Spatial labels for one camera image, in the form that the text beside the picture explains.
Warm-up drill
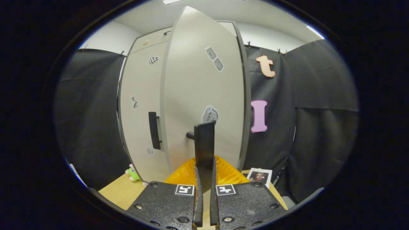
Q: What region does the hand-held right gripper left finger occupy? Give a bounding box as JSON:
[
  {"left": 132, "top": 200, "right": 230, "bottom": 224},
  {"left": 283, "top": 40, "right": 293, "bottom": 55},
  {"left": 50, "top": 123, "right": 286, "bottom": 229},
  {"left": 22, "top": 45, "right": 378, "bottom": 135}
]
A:
[{"left": 126, "top": 157, "right": 204, "bottom": 230}]

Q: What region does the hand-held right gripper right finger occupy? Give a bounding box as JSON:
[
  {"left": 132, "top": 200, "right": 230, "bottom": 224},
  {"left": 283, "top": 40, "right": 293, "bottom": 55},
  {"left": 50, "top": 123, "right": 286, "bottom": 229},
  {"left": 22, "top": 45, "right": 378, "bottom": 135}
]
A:
[{"left": 210, "top": 156, "right": 288, "bottom": 230}]

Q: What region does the black door handle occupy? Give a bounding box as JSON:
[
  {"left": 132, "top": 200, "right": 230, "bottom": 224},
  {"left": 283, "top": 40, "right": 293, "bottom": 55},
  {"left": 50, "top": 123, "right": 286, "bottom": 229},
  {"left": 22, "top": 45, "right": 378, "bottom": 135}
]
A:
[
  {"left": 148, "top": 111, "right": 162, "bottom": 150},
  {"left": 186, "top": 121, "right": 215, "bottom": 194}
]

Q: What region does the cube sticker grey cabinet door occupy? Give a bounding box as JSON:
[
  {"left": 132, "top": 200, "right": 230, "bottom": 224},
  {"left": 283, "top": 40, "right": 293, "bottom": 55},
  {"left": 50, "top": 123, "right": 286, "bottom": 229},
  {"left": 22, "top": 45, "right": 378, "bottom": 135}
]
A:
[{"left": 160, "top": 6, "right": 246, "bottom": 179}]

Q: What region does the checkered sticker grey cabinet door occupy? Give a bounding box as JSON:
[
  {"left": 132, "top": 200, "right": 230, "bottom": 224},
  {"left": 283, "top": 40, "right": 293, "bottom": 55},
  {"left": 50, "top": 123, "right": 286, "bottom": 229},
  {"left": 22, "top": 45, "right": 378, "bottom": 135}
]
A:
[{"left": 119, "top": 42, "right": 171, "bottom": 183}]

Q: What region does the grey double-door shoe cabinet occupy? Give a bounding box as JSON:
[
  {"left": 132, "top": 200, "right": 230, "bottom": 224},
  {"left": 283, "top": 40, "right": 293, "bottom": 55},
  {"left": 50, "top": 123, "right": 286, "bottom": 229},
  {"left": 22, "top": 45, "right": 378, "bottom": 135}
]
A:
[{"left": 117, "top": 20, "right": 253, "bottom": 184}]

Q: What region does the green pink plush toy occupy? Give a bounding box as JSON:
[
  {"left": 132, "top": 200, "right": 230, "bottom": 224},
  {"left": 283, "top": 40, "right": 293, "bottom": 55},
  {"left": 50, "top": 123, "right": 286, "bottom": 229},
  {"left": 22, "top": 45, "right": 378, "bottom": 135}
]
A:
[{"left": 125, "top": 164, "right": 142, "bottom": 182}]

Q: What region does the black backdrop cloth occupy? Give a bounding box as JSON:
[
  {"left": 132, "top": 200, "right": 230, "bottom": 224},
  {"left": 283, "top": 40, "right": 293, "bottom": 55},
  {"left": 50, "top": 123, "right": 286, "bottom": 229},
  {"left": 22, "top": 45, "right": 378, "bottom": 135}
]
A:
[{"left": 54, "top": 39, "right": 359, "bottom": 203}]

